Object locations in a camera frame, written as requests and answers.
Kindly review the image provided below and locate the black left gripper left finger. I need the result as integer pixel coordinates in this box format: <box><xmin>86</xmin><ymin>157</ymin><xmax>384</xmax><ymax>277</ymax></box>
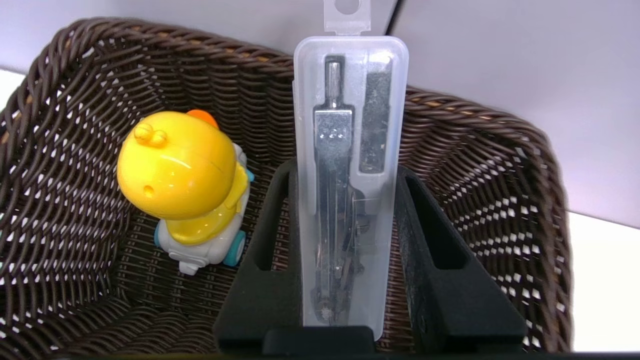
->
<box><xmin>213</xmin><ymin>158</ymin><xmax>304</xmax><ymax>352</ymax></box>

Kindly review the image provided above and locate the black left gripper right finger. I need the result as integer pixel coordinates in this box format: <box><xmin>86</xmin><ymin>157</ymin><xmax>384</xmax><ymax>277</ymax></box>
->
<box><xmin>394</xmin><ymin>165</ymin><xmax>529</xmax><ymax>354</ymax></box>

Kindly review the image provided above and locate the clear plastic compass case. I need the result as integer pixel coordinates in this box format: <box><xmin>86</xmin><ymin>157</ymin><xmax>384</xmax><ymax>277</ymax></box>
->
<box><xmin>292</xmin><ymin>0</ymin><xmax>410</xmax><ymax>342</ymax></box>

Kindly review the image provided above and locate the silver metal drafting compass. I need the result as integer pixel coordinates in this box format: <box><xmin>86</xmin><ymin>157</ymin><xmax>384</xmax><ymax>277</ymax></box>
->
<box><xmin>312</xmin><ymin>56</ymin><xmax>372</xmax><ymax>322</ymax></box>

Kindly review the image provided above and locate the yellow duck toy car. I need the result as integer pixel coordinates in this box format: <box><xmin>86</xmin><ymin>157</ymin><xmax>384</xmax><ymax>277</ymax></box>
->
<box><xmin>116</xmin><ymin>109</ymin><xmax>256</xmax><ymax>276</ymax></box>

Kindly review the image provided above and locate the small grey lead box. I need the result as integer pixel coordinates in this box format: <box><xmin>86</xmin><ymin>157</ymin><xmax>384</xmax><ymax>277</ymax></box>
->
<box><xmin>358</xmin><ymin>62</ymin><xmax>394</xmax><ymax>175</ymax></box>

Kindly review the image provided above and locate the dark brown wicker basket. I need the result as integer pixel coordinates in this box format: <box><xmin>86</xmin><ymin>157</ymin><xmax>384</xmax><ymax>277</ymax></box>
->
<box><xmin>0</xmin><ymin>17</ymin><xmax>573</xmax><ymax>357</ymax></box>

